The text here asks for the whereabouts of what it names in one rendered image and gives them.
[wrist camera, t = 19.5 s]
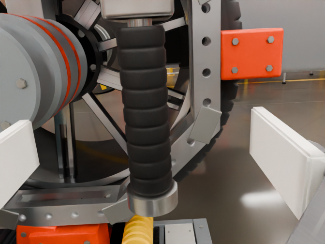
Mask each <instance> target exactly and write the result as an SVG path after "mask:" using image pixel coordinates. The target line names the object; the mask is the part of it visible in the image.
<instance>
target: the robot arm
mask: <svg viewBox="0 0 325 244"><path fill-rule="evenodd" d="M250 154H251V156H252V157H253V159H254V160H255V161H256V163H257V164H258V166H259V167H260V168H261V170H262V171H263V172H264V174H265V175H266V176H267V178H268V179H269V180H270V182H271V183H272V184H273V186H274V187H275V189H276V190H277V191H278V193H279V194H280V196H281V197H282V198H283V200H284V201H285V202H286V204H287V205H288V206H289V208H290V209H291V211H292V212H293V213H294V215H295V216H296V217H297V219H298V220H299V221H298V223H297V224H296V226H295V228H294V230H293V231H292V233H291V235H290V236H289V238H288V240H287V241H286V243H285V244H325V148H324V147H323V146H321V145H320V144H318V143H316V142H313V141H310V140H306V139H304V138H303V137H302V136H301V135H299V134H298V133H297V132H295V131H294V130H293V129H291V128H290V127H289V126H287V125H286V124H285V123H283V122H282V121H281V120H279V119H278V118H277V117H275V116H274V115H273V114H271V113H270V112H269V111H267V110H266V109H265V108H263V107H253V109H251V132H250ZM39 165H40V163H39V158H38V154H37V149H36V144H35V139H34V134H33V129H32V124H31V122H30V121H29V120H19V121H18V122H16V123H15V124H13V125H12V126H10V127H9V128H7V129H6V130H4V131H3V132H1V133H0V209H1V208H2V207H3V206H4V205H5V203H6V202H7V201H8V200H9V199H10V198H11V197H12V196H13V194H14V193H15V192H16V191H17V190H18V189H19V188H20V186H21V185H22V184H23V183H24V182H25V181H26V180H27V178H28V177H29V176H30V175H31V174H32V173H33V172H34V171H35V169H36V168H37V167H38V166H39Z"/></svg>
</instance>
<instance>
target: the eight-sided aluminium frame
mask: <svg viewBox="0 0 325 244"><path fill-rule="evenodd" d="M202 6H203V7H204V9H205V12H203V11H202V9H201V7H202ZM188 33H189V68H190V104H191V111H190V113H189V114H188V115H187V116H186V117H185V118H184V119H183V120H182V121H181V122H180V123H179V124H178V125H177V126H176V127H175V128H174V129H173V130H172V131H171V133H170V136H169V138H170V141H171V152H170V155H171V160H172V168H171V171H172V177H174V176H175V175H176V174H177V173H178V172H179V171H180V170H181V169H182V168H183V167H184V166H185V165H186V164H187V163H188V162H189V161H190V160H191V159H192V158H193V157H194V156H195V155H196V154H197V153H198V152H199V151H200V150H201V149H202V148H203V147H204V146H205V145H206V144H209V143H210V140H211V139H212V138H213V137H214V136H215V135H216V134H217V133H218V132H219V131H220V117H221V114H222V112H221V0H188ZM203 38H205V42H204V43H203V44H202V39H203ZM204 69H205V71H203V70H204ZM129 183H130V176H129V177H128V178H127V179H126V180H125V181H124V182H123V183H122V184H121V185H107V186H90V187H72V188H54V189H36V190H17V191H16V192H15V193H14V194H13V196H12V197H11V198H10V199H9V200H8V201H7V202H6V203H5V205H4V206H3V207H2V208H1V209H0V229H12V230H15V229H16V228H17V226H18V225H20V226H30V227H48V226H65V225H83V224H101V223H110V224H111V225H112V224H115V223H119V222H129V221H130V220H131V219H132V218H133V217H134V216H135V215H136V214H134V213H133V212H131V211H130V209H129V207H128V202H127V192H126V188H127V185H128V184H129ZM81 198H82V199H81Z"/></svg>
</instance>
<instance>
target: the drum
mask: <svg viewBox="0 0 325 244"><path fill-rule="evenodd" d="M87 71H88V66H87V59H86V55H85V52H84V50H83V48H82V45H81V44H80V42H79V40H78V39H77V38H76V36H75V35H74V34H73V33H72V32H71V31H70V30H69V29H67V28H66V27H65V26H64V25H62V24H60V23H58V22H56V21H54V20H52V19H44V18H40V17H35V16H29V15H14V14H7V13H0V133H1V132H3V131H4V130H6V129H7V128H9V127H10V126H12V125H13V124H15V123H16V122H18V121H19V120H29V121H30V122H31V124H32V129H33V131H34V130H35V129H37V128H39V127H40V126H42V125H43V124H44V123H46V122H47V121H48V120H50V119H51V118H52V117H54V116H55V115H56V114H57V113H58V112H59V111H61V110H62V109H63V108H64V107H66V106H67V105H68V104H69V103H70V102H71V101H72V100H74V99H75V98H76V97H77V96H78V95H79V93H80V92H81V91H82V89H83V87H84V85H85V82H86V78H87Z"/></svg>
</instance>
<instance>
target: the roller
mask: <svg viewBox="0 0 325 244"><path fill-rule="evenodd" d="M122 244H153V217H144V216H139V215H135V216H134V217H133V218H132V219H131V220H130V221H129V222H125V227H124V233H123V238H122Z"/></svg>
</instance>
